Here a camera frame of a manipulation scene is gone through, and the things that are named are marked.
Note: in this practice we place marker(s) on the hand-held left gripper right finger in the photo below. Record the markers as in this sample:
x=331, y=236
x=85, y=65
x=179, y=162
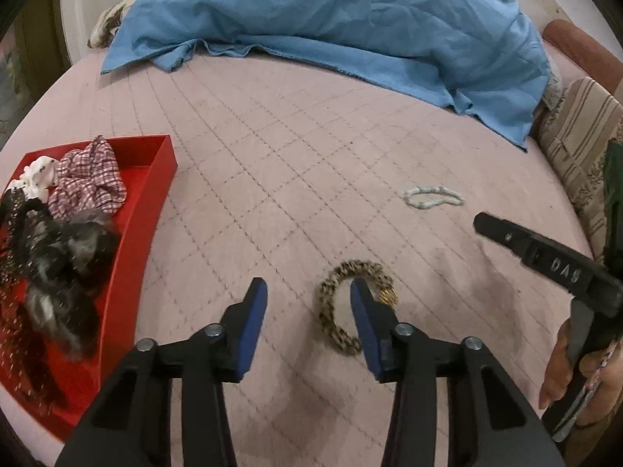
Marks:
x=360, y=311

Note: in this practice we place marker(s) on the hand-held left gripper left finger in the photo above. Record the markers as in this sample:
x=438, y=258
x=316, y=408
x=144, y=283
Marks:
x=255, y=311

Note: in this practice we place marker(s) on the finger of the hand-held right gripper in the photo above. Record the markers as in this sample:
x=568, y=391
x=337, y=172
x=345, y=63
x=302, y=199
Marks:
x=501, y=234

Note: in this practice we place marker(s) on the red tray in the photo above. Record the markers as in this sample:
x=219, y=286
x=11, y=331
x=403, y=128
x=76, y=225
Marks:
x=146, y=194

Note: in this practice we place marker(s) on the black fuzzy scrunchie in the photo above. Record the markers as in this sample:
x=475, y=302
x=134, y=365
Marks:
x=63, y=311

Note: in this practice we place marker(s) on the black sheer dotted scrunchie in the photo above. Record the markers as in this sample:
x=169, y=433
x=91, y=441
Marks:
x=44, y=243

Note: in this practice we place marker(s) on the red dotted scrunchie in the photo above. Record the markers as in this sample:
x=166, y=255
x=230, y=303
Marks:
x=19, y=350

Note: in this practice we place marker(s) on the black gold sequin scrunchie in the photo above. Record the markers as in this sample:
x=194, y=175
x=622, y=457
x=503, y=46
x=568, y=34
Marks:
x=12, y=209

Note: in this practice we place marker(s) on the person's right hand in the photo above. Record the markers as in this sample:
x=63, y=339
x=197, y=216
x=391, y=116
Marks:
x=557, y=369

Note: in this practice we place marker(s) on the dark green garment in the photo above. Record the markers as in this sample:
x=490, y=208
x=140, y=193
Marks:
x=614, y=180

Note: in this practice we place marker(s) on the striped cushion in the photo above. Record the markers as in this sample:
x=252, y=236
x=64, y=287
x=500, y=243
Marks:
x=579, y=121

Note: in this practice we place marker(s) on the pink quilted bedspread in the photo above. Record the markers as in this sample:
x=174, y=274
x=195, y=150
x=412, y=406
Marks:
x=292, y=165

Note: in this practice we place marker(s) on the reddish brown cushion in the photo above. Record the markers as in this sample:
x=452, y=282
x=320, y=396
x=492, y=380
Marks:
x=579, y=41

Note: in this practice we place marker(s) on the red white plaid scrunchie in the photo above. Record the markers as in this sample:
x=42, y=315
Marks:
x=87, y=175

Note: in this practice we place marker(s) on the blue cloth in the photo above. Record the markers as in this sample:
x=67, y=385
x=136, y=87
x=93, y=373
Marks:
x=316, y=9

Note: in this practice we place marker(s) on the floral cloth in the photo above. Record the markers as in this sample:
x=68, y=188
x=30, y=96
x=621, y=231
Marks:
x=104, y=27

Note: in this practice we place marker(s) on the wooden mirrored wardrobe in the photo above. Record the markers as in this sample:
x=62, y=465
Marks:
x=24, y=58

